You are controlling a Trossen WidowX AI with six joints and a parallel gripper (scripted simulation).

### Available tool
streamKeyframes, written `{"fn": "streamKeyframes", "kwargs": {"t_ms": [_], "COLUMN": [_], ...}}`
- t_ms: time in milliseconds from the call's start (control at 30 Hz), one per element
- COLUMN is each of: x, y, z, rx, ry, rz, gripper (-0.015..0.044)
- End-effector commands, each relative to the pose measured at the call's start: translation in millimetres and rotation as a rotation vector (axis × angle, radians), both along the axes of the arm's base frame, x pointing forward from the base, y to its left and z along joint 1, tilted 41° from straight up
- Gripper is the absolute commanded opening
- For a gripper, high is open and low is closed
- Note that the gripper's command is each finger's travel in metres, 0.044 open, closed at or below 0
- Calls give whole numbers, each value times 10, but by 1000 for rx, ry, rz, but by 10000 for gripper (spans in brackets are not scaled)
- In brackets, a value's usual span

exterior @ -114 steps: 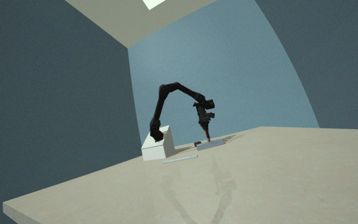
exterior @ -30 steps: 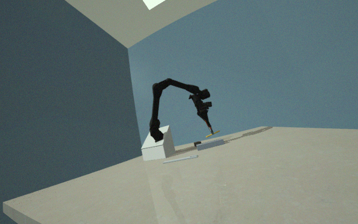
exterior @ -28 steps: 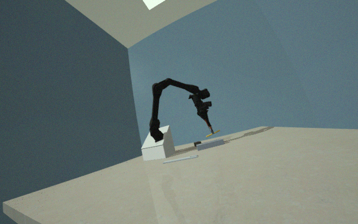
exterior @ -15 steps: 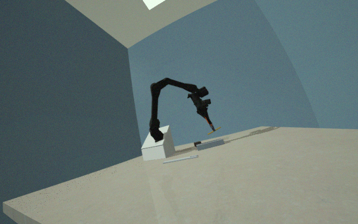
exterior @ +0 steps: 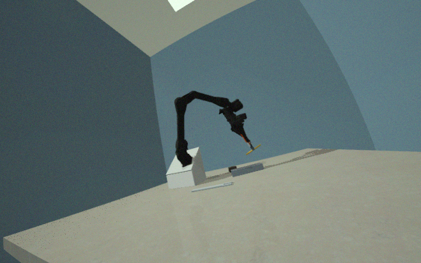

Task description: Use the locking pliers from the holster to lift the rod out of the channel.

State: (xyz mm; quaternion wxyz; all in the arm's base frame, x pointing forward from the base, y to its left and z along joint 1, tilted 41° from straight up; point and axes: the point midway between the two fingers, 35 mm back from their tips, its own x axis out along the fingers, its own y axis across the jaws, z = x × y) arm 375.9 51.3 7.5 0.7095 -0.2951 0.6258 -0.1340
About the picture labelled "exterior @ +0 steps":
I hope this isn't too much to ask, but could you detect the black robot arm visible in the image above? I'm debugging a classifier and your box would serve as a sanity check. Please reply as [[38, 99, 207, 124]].
[[174, 91, 243, 167]]

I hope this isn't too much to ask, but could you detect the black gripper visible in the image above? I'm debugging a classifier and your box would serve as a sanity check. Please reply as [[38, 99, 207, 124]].
[[226, 113, 246, 137]]

